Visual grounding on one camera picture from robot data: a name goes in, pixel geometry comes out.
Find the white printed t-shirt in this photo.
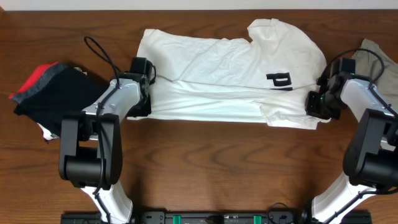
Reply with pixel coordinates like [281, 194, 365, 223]
[137, 19, 326, 129]

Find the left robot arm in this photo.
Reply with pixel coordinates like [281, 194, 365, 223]
[59, 57, 156, 223]

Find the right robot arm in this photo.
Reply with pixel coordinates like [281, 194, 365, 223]
[297, 58, 397, 223]

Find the grey garment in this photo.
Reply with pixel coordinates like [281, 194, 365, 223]
[352, 39, 398, 111]

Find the black folded garment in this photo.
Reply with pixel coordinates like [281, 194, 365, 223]
[10, 62, 109, 137]

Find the white green folded garment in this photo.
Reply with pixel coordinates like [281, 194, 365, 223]
[38, 123, 59, 141]

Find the red folded garment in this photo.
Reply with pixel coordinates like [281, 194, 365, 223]
[9, 62, 58, 99]

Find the black mounting rail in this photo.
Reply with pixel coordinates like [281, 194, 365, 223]
[60, 207, 373, 224]

